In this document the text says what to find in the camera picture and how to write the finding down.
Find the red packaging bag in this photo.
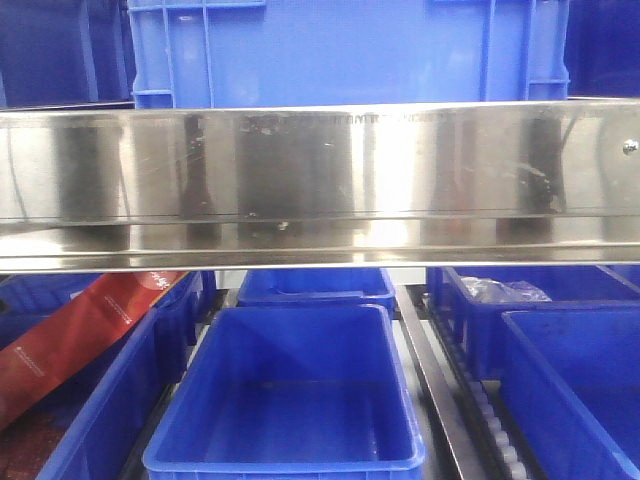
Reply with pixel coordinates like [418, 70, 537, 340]
[1, 271, 187, 428]

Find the large blue crate upper shelf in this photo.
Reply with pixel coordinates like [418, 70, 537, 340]
[128, 1, 570, 108]

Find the roller track rail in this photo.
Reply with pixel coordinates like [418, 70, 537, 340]
[393, 285, 545, 479]

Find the blue bin centre front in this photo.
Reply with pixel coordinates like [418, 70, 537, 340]
[142, 305, 426, 479]

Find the blue bin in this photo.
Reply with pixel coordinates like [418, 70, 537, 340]
[426, 266, 639, 380]
[142, 305, 426, 479]
[1, 270, 216, 479]
[237, 267, 395, 316]
[500, 308, 639, 479]

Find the blue bin right rear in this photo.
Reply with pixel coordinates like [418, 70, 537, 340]
[426, 266, 639, 380]

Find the dark blue crate upper left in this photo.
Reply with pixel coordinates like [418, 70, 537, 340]
[1, 1, 135, 109]

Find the stainless steel shelf beam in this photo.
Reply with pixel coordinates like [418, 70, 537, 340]
[1, 99, 639, 273]

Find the blue bin centre rear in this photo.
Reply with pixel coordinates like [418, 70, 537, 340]
[237, 267, 395, 316]

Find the blue bin right front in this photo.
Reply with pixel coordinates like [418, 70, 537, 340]
[500, 308, 639, 479]

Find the dark blue crate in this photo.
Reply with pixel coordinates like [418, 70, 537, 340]
[1, 1, 135, 109]
[565, 1, 639, 98]

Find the clear plastic bag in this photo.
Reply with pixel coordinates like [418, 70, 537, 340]
[461, 276, 551, 303]

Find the blue bin left front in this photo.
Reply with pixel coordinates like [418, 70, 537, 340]
[1, 270, 216, 479]

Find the dark blue crate upper right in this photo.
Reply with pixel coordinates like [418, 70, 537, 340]
[565, 1, 639, 98]

